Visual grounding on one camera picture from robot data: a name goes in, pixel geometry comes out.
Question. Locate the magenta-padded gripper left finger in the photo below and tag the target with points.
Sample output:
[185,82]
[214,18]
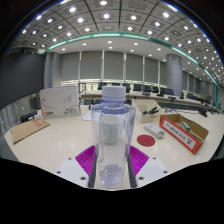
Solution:
[86,159]

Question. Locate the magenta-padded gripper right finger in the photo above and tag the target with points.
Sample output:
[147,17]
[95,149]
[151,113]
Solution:
[138,159]

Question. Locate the clear plastic water bottle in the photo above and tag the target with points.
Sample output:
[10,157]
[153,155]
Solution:
[113,160]

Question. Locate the flat round red coaster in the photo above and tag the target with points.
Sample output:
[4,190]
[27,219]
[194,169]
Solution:
[146,140]

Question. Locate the beige desk organizer box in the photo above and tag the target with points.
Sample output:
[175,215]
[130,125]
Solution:
[150,118]

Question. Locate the white paper sheet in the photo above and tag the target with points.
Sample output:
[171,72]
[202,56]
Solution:
[87,116]

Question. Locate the open red-sided cardboard box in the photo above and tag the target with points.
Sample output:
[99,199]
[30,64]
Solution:
[180,136]

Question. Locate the black stapler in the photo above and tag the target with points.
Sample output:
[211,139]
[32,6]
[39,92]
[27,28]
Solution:
[150,110]

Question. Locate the green whiteboard eraser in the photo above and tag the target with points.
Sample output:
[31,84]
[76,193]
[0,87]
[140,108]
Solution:
[185,126]

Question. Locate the white printed carton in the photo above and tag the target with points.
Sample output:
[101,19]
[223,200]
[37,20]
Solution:
[60,101]

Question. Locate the long curved conference desk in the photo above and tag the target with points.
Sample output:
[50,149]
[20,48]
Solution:
[140,96]

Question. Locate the flat brown cardboard piece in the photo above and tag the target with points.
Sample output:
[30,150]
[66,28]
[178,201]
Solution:
[29,130]

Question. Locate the group of black office chairs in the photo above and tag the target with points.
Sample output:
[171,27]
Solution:
[146,88]

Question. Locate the black desk microphone base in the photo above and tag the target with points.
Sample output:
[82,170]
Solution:
[203,112]

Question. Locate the group of ceiling lights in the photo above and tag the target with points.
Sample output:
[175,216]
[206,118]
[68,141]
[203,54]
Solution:
[106,16]

